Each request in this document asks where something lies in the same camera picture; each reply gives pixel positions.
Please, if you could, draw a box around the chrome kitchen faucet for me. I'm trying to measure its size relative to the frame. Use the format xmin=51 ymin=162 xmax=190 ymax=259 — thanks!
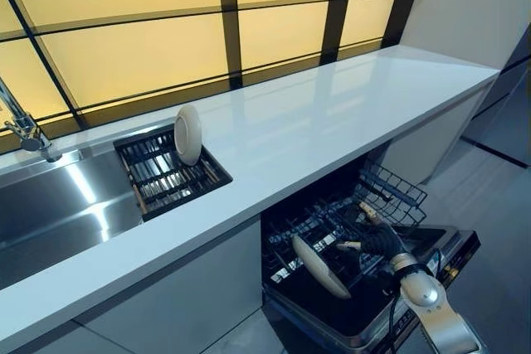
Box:
xmin=0 ymin=78 xmax=64 ymax=163

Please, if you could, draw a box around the small beige plate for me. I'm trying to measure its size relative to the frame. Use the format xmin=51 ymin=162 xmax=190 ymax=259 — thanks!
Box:
xmin=173 ymin=104 xmax=205 ymax=167

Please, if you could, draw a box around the white cabinet door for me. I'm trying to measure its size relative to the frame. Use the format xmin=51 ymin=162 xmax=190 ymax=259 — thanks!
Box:
xmin=0 ymin=320 xmax=125 ymax=354
xmin=73 ymin=221 xmax=266 ymax=354

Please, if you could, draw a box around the dishwasher wire basket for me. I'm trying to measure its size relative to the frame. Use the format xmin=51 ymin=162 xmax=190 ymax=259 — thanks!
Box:
xmin=358 ymin=158 xmax=429 ymax=227

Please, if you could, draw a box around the black dish drying rack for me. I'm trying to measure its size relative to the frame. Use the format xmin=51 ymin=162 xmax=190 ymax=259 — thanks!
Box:
xmin=113 ymin=123 xmax=234 ymax=223

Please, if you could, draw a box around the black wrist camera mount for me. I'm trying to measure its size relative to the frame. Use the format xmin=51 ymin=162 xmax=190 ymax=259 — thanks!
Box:
xmin=397 ymin=263 xmax=436 ymax=279

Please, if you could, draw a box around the stainless steel sink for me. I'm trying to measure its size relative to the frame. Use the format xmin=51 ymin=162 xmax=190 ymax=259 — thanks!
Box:
xmin=0 ymin=124 xmax=234 ymax=289

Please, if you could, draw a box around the dark grey tall cabinet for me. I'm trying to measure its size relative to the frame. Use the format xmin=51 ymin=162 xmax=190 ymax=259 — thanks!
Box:
xmin=459 ymin=50 xmax=531 ymax=169

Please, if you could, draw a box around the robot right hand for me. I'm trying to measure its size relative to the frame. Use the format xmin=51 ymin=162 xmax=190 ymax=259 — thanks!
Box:
xmin=335 ymin=201 xmax=412 ymax=267

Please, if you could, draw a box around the white end cabinet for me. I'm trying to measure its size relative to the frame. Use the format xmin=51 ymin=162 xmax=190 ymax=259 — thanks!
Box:
xmin=378 ymin=83 xmax=491 ymax=186

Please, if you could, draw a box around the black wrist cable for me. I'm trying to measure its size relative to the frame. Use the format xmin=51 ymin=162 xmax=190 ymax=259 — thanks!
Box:
xmin=384 ymin=247 xmax=446 ymax=354

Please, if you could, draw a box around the large beige plate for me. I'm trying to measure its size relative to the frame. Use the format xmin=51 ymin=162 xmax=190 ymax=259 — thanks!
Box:
xmin=291 ymin=234 xmax=353 ymax=300

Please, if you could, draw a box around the black dishwasher door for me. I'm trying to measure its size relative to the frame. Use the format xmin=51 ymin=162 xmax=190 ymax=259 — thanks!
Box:
xmin=261 ymin=224 xmax=482 ymax=354

